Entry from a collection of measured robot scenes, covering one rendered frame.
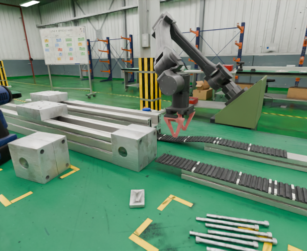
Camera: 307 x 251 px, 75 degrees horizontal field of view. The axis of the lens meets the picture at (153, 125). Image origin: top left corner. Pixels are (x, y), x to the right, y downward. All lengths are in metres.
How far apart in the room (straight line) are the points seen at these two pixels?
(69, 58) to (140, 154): 6.09
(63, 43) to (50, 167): 6.14
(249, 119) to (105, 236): 0.74
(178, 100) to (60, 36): 6.16
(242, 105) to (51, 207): 0.78
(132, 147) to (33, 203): 0.25
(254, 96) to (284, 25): 7.31
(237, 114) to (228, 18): 7.72
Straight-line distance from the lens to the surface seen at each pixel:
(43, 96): 1.14
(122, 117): 0.77
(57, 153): 0.57
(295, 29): 8.12
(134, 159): 0.54
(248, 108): 0.93
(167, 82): 0.58
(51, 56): 6.94
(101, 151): 0.61
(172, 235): 0.39
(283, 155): 0.66
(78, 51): 6.34
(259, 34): 8.22
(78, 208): 0.46
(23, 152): 0.57
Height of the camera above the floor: 1.07
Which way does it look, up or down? 18 degrees down
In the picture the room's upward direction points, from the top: 1 degrees counter-clockwise
